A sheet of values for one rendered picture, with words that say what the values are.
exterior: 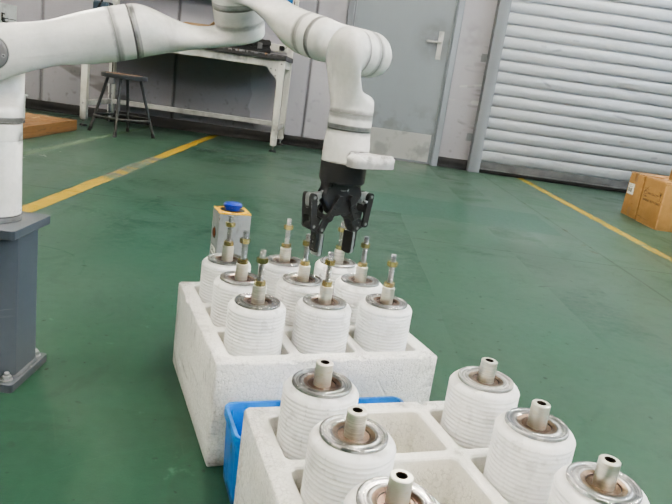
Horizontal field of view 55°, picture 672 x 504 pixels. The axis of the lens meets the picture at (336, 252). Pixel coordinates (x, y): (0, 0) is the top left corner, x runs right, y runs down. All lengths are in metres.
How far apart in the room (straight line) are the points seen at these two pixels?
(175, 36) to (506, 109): 5.11
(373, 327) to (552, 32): 5.30
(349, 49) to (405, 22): 5.09
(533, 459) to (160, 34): 0.89
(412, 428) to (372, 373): 0.18
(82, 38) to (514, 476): 0.94
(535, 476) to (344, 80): 0.61
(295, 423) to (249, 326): 0.28
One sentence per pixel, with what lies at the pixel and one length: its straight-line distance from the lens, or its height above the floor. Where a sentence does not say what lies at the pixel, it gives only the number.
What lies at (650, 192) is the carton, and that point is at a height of 0.21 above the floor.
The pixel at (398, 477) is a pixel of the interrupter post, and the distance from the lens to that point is 0.63.
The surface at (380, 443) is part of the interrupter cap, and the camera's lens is 0.72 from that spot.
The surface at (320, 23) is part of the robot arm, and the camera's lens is 1.09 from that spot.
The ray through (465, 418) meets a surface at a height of 0.21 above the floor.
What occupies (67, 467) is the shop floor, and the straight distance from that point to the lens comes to 1.11.
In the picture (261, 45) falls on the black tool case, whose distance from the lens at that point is 5.53.
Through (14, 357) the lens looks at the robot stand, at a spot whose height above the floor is 0.06.
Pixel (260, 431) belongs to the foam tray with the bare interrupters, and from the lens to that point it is 0.85.
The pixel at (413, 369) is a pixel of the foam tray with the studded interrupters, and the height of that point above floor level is 0.16.
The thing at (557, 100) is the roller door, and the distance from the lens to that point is 6.28.
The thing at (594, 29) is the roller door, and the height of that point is 1.36.
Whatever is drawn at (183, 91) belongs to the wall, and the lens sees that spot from 6.23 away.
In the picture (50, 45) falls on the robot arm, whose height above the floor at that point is 0.61.
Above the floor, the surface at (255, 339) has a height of 0.21.
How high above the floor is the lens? 0.61
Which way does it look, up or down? 14 degrees down
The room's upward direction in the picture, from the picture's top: 8 degrees clockwise
